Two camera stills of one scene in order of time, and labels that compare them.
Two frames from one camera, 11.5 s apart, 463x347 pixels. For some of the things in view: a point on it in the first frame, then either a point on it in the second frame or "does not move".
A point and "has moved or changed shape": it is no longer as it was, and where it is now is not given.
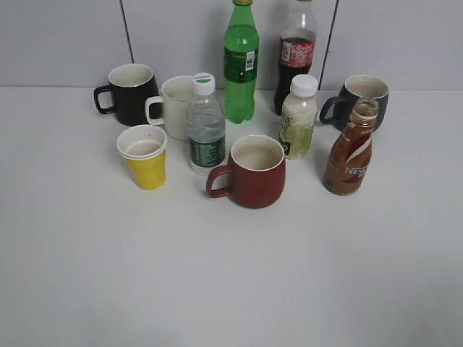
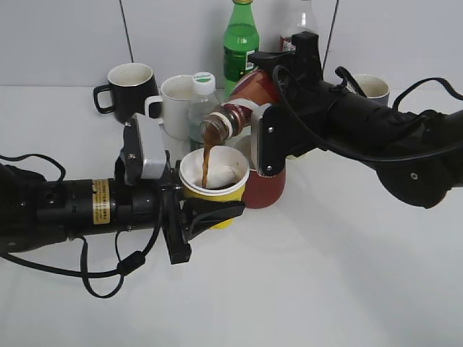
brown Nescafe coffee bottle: x=349 y=157 → x=253 y=90
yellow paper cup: x=143 y=147 has moved or changed shape
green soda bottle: x=241 y=58 does not move
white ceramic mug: x=176 y=93 does not move
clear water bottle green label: x=206 y=126 does not move
